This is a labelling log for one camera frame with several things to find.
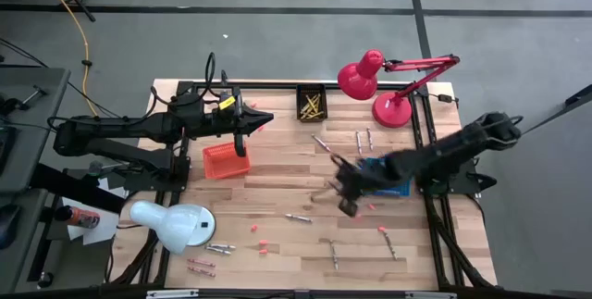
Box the silver metal bracket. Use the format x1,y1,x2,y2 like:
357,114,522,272
404,291,458,299
145,289,200,299

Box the orange label spray can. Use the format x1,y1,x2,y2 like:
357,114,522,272
54,205,102,230

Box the white paper sheets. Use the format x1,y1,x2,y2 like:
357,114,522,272
59,176,130,246

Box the black handled tool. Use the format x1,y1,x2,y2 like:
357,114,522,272
17,84,49,108

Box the black aluminium table frame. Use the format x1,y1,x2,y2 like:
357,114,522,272
108,70,499,291

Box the black caster wheel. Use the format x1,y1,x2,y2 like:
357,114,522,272
36,270,55,290

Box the black lamp cord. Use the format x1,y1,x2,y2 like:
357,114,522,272
427,92,462,106

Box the grey partition panel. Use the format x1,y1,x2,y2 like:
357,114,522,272
475,83,592,299

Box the white desk lamp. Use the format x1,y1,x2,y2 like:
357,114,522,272
128,199,217,256

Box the black keyboard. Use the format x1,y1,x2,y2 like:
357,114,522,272
0,124,18,176

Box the black computer mouse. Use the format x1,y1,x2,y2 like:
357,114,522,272
0,203,22,251

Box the black plastic basket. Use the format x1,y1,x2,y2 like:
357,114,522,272
295,82,328,123

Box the orange plastic basket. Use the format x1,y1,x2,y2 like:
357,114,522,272
202,139,253,181

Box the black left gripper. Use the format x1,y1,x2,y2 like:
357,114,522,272
203,86,275,158

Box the blue plastic basket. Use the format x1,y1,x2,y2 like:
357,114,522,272
358,156,413,198

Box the black slanted frame post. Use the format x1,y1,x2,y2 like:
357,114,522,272
30,163,127,215

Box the red desk lamp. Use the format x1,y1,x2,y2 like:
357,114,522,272
337,49,462,129

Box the grey side desk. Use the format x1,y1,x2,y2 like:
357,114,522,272
0,66,71,293

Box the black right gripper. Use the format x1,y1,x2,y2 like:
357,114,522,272
332,155,408,217

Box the yellow cable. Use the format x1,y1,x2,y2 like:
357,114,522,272
31,0,104,119

